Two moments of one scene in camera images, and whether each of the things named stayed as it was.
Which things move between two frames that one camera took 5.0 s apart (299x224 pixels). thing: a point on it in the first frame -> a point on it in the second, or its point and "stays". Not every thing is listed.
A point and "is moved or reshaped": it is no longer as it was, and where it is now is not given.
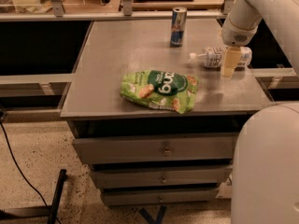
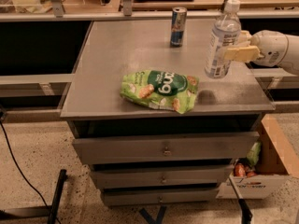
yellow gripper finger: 230,61 -> 243,54
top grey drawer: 156,148 stays
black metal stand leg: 49,211 stays
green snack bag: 161,90 stays
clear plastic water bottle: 213,57 is moved or reshaped
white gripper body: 235,32 -> 270,48
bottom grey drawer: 163,196 stays
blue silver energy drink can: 177,25 stays
